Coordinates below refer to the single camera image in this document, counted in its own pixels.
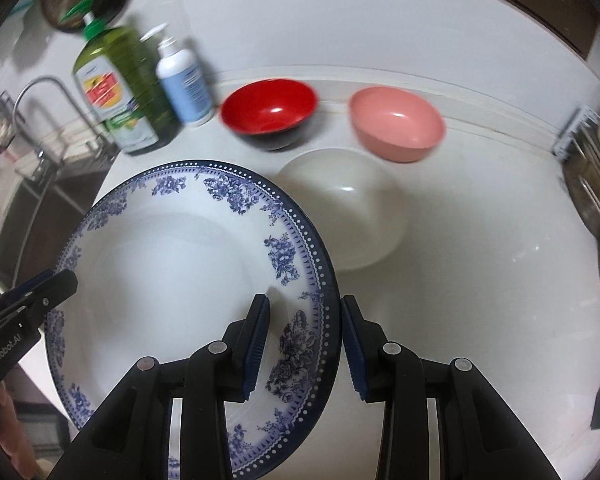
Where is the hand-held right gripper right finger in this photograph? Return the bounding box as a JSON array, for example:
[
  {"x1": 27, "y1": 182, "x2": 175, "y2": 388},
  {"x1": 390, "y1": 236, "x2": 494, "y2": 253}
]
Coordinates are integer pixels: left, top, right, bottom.
[{"x1": 341, "y1": 295, "x2": 536, "y2": 480}]

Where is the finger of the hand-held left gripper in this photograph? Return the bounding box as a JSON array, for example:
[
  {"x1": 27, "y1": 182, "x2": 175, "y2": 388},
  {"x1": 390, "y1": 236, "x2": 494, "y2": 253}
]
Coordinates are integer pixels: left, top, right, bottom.
[{"x1": 2, "y1": 269, "x2": 78, "y2": 318}]

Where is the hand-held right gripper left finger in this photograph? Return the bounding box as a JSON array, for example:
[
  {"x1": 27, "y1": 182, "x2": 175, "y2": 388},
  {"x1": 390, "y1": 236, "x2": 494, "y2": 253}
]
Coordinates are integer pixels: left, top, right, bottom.
[{"x1": 47, "y1": 294, "x2": 272, "y2": 480}]

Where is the blue floral plate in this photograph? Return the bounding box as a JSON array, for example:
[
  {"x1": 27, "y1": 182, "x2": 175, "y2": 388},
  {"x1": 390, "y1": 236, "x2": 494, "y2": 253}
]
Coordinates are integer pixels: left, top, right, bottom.
[{"x1": 44, "y1": 160, "x2": 342, "y2": 480}]

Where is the pink bowl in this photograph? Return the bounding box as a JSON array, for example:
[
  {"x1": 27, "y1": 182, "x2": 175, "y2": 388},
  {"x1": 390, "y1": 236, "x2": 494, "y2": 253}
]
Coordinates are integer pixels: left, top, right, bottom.
[{"x1": 349, "y1": 86, "x2": 447, "y2": 163}]

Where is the red and black bowl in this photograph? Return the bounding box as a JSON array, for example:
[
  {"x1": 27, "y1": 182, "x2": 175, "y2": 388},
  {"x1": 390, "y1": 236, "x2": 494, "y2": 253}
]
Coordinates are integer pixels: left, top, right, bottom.
[{"x1": 220, "y1": 78, "x2": 320, "y2": 152}]

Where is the person's left forearm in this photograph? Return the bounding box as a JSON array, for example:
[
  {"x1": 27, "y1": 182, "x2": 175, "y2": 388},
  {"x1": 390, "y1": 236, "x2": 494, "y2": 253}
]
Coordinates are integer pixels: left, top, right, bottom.
[{"x1": 0, "y1": 382, "x2": 38, "y2": 480}]

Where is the steel sink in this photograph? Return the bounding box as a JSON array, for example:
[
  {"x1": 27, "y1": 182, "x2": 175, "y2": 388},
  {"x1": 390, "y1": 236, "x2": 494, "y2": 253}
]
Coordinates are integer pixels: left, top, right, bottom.
[{"x1": 0, "y1": 160, "x2": 111, "y2": 291}]

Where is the white bowl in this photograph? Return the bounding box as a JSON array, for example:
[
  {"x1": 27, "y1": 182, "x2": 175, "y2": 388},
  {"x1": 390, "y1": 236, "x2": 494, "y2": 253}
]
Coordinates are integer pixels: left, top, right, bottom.
[{"x1": 277, "y1": 147, "x2": 410, "y2": 272}]

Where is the small chrome faucet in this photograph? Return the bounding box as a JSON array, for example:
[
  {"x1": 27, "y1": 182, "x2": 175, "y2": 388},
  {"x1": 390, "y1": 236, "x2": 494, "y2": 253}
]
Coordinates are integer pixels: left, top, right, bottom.
[{"x1": 12, "y1": 75, "x2": 121, "y2": 166}]

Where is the green dish soap bottle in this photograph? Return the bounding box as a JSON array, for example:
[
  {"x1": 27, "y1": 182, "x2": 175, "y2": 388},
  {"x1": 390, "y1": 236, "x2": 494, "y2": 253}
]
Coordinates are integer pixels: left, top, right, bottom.
[{"x1": 62, "y1": 2, "x2": 181, "y2": 156}]

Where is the white pump bottle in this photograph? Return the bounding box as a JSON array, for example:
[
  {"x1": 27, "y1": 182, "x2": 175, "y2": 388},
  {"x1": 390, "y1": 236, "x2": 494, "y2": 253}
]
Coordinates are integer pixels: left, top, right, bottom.
[{"x1": 140, "y1": 22, "x2": 216, "y2": 128}]

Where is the dark wooden window frame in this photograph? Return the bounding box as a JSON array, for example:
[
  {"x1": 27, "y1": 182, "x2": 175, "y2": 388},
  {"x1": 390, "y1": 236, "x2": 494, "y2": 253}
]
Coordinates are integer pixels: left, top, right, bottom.
[{"x1": 450, "y1": 0, "x2": 600, "y2": 61}]

